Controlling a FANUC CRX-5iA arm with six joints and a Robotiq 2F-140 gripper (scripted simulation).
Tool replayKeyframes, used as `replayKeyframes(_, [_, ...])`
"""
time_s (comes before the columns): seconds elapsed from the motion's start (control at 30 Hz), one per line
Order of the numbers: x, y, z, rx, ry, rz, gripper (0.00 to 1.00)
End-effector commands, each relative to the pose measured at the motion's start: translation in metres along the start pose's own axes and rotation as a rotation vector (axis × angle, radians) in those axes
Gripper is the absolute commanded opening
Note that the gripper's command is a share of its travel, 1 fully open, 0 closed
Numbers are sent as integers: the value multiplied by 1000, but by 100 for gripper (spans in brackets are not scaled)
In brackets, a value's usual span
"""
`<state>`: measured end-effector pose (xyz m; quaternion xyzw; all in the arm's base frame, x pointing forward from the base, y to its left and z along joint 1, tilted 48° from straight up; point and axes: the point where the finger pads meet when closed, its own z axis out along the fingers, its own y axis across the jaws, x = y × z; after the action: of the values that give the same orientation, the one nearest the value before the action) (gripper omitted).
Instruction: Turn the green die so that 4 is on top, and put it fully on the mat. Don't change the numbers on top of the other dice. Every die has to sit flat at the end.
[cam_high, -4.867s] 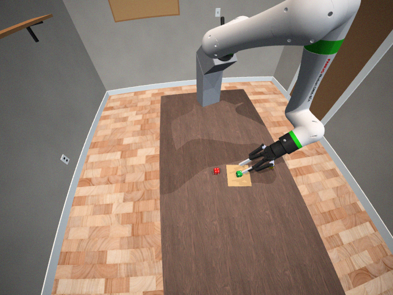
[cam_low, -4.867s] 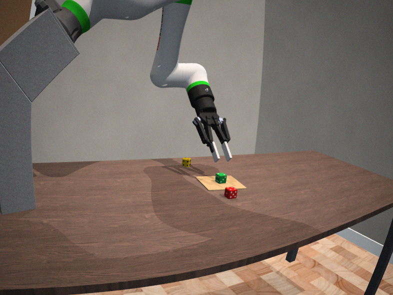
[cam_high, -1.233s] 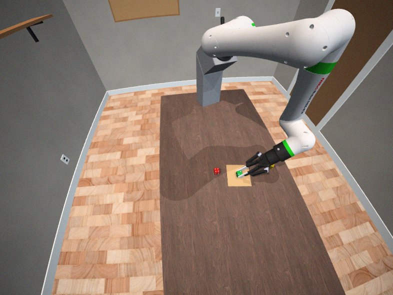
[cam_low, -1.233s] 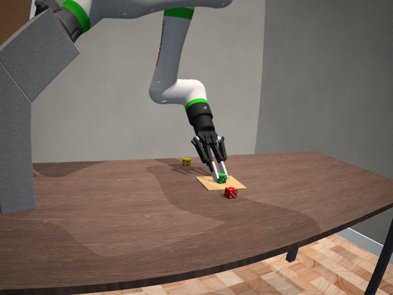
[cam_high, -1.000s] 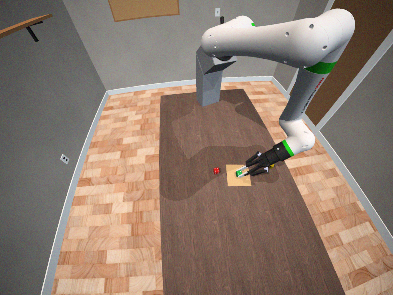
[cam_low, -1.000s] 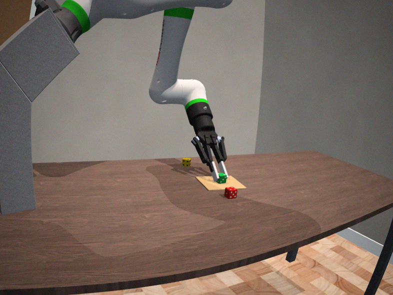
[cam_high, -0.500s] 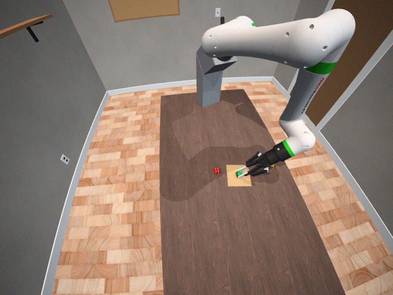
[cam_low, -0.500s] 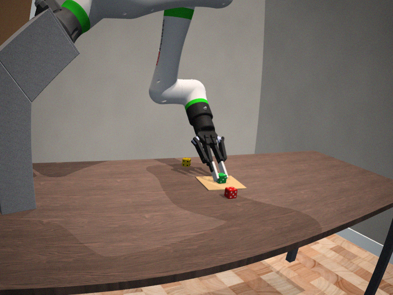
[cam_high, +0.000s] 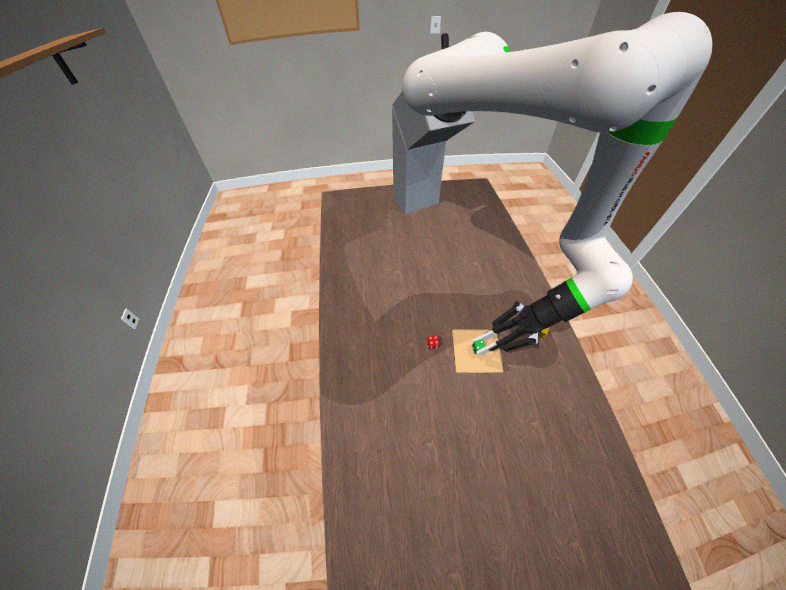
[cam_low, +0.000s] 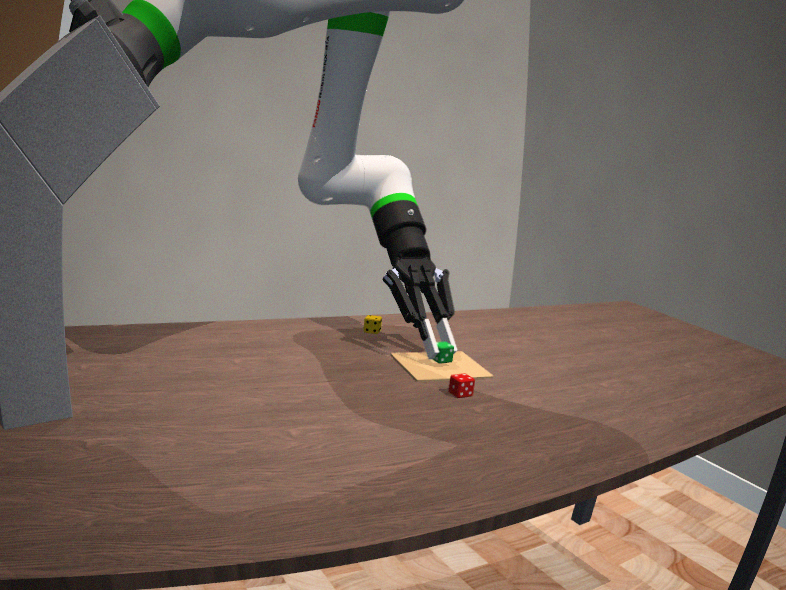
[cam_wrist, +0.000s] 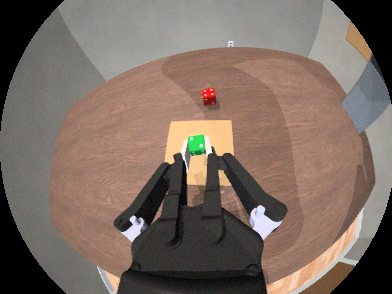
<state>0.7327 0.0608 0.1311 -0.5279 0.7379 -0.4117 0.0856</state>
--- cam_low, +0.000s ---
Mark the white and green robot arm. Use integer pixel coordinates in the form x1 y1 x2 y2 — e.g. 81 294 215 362
69 0 464 248

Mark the yellow die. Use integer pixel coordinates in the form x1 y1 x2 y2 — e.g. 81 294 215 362
364 315 382 334

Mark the red die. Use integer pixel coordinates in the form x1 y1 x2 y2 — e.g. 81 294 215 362
448 373 475 398

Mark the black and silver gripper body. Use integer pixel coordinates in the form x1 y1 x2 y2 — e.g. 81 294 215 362
385 227 436 288

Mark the tan flat mat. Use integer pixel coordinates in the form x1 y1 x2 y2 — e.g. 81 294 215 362
391 351 493 382

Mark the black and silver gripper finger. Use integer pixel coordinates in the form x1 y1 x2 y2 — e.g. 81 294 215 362
420 263 458 355
383 263 439 360

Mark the green die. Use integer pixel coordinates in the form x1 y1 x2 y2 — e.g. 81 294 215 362
432 342 454 364

